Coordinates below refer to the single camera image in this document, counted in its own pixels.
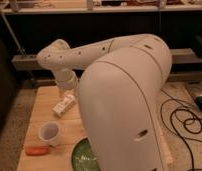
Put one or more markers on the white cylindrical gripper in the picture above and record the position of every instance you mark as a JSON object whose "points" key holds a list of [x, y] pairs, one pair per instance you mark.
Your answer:
{"points": [[66, 80]]}

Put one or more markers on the white plastic cup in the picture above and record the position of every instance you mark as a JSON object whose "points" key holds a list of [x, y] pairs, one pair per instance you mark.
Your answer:
{"points": [[49, 133]]}

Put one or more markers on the wooden table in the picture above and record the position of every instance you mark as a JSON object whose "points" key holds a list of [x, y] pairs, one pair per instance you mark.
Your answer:
{"points": [[72, 131]]}

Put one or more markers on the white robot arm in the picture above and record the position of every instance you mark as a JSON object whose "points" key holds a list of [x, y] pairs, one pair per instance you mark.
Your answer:
{"points": [[117, 81]]}

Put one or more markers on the metal pole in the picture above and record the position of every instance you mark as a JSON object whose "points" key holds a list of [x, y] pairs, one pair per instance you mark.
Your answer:
{"points": [[20, 49]]}

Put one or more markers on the orange carrot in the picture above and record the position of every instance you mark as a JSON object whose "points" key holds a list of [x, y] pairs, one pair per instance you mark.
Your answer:
{"points": [[37, 151]]}

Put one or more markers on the white rectangular carton box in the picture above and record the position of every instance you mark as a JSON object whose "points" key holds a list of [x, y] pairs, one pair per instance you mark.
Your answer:
{"points": [[63, 106]]}

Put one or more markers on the green patterned bowl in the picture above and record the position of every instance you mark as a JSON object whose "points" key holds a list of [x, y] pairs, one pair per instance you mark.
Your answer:
{"points": [[83, 158]]}

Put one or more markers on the upper shelf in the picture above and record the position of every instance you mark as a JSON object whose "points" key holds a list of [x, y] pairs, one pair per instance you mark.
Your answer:
{"points": [[96, 6]]}

